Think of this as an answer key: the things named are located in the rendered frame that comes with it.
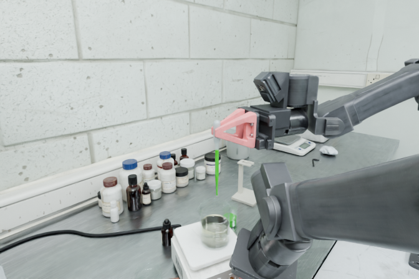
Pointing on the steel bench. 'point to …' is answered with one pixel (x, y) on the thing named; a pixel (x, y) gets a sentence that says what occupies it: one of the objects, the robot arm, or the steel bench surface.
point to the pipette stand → (245, 195)
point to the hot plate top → (195, 256)
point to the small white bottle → (114, 212)
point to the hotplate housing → (184, 271)
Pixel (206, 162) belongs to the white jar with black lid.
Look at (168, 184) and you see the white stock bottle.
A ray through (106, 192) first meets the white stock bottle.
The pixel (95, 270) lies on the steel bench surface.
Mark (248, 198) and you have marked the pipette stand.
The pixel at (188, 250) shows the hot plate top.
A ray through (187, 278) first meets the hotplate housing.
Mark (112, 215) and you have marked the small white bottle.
